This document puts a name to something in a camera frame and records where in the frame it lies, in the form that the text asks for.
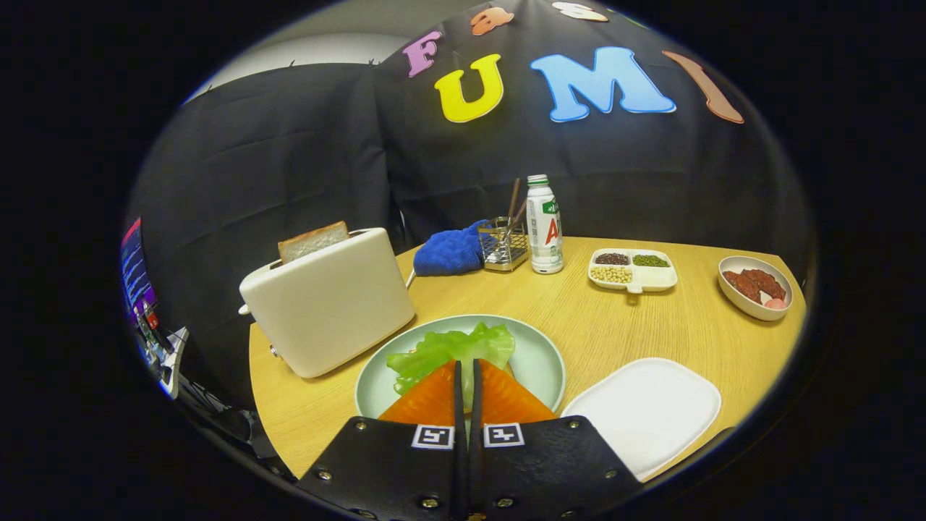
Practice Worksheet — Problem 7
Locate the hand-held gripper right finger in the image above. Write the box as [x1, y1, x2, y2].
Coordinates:
[469, 359, 643, 521]

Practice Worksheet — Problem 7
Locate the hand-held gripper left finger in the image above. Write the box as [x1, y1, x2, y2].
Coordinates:
[297, 360, 468, 521]

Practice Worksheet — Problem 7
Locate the green lettuce leaf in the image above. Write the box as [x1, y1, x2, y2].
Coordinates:
[386, 323, 517, 413]

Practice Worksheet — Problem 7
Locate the toasted bread slice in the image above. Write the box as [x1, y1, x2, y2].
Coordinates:
[278, 221, 350, 264]

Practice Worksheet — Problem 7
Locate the pale green round plate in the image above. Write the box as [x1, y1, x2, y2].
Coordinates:
[354, 314, 566, 420]

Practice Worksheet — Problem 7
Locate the white square plate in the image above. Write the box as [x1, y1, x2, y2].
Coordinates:
[561, 357, 723, 482]

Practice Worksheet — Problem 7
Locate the white toaster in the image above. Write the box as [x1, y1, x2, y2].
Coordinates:
[239, 228, 417, 379]

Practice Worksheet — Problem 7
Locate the white divided dish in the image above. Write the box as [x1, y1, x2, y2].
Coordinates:
[587, 248, 679, 296]

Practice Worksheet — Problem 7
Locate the blue cloth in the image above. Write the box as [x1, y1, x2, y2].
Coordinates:
[413, 219, 496, 277]

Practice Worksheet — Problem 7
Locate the white drink bottle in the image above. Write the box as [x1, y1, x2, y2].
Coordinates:
[526, 174, 564, 275]

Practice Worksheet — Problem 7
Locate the white round bowl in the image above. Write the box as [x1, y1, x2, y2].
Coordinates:
[718, 255, 794, 322]

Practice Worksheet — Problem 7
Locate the red meat slice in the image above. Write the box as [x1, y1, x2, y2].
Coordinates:
[742, 268, 786, 300]
[723, 271, 762, 304]

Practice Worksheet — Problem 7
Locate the colourful screen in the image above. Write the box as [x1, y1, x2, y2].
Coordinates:
[120, 217, 157, 319]

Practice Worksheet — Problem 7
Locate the black backdrop cloth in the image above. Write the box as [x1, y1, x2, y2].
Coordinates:
[127, 0, 811, 406]

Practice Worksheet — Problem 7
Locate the metal wire holder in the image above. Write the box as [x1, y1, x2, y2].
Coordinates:
[477, 216, 530, 272]

